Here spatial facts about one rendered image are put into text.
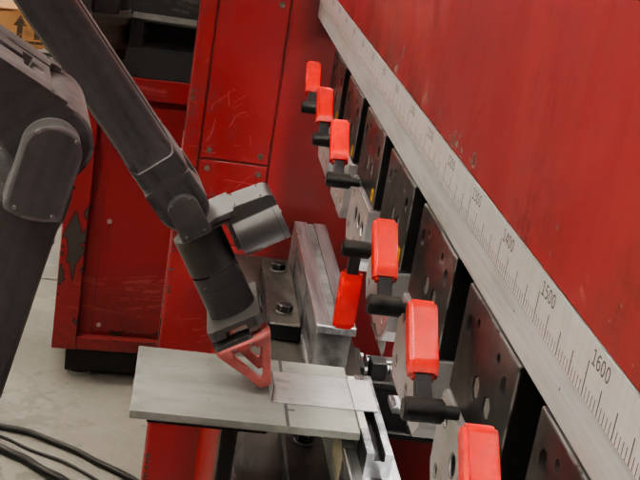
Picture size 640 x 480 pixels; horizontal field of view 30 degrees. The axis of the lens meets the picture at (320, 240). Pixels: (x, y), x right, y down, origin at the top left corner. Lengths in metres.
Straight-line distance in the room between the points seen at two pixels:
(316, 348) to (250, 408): 0.40
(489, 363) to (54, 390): 2.90
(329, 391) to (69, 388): 2.26
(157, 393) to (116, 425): 2.08
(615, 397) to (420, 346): 0.29
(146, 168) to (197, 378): 0.29
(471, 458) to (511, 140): 0.24
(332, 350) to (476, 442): 1.09
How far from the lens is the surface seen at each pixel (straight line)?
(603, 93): 0.67
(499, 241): 0.82
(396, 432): 1.97
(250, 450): 1.58
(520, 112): 0.82
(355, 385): 1.50
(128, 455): 3.34
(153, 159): 1.30
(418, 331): 0.88
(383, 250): 1.06
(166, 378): 1.44
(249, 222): 1.36
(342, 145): 1.44
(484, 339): 0.83
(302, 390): 1.46
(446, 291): 0.95
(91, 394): 3.64
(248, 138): 2.22
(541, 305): 0.72
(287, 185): 2.25
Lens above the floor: 1.62
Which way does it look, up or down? 18 degrees down
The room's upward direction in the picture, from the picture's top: 9 degrees clockwise
